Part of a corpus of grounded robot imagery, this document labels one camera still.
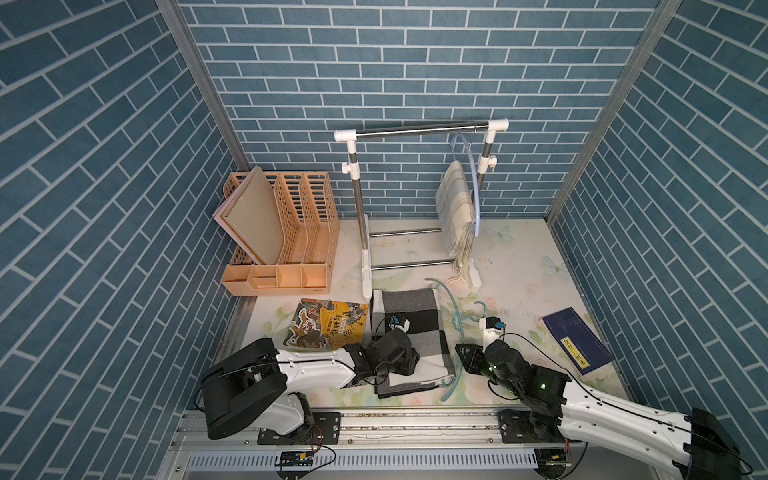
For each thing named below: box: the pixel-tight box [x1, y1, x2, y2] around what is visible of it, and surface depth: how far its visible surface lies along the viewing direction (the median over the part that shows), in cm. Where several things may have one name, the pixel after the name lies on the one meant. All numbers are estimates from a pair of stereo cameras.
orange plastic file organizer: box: [221, 172, 341, 296], surface depth 101 cm
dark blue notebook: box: [542, 307, 614, 375], surface depth 91 cm
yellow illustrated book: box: [283, 298, 369, 350], surface depth 93 cm
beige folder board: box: [213, 166, 285, 266], surface depth 94 cm
